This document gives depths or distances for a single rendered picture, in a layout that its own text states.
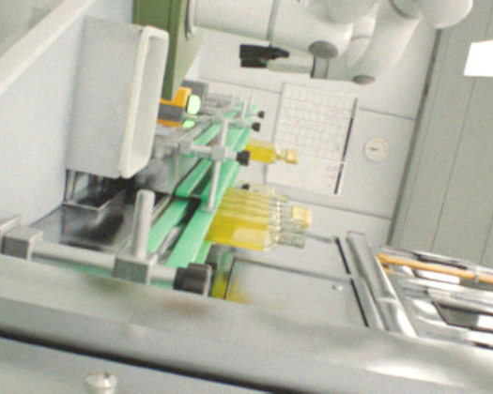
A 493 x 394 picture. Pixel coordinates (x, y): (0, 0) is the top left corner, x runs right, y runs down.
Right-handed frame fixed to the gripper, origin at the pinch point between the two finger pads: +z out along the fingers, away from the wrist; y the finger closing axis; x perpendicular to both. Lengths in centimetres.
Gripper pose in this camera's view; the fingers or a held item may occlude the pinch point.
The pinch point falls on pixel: (244, 56)
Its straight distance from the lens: 136.9
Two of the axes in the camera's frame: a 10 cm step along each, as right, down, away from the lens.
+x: -0.8, 10.0, 0.1
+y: -0.1, 0.1, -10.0
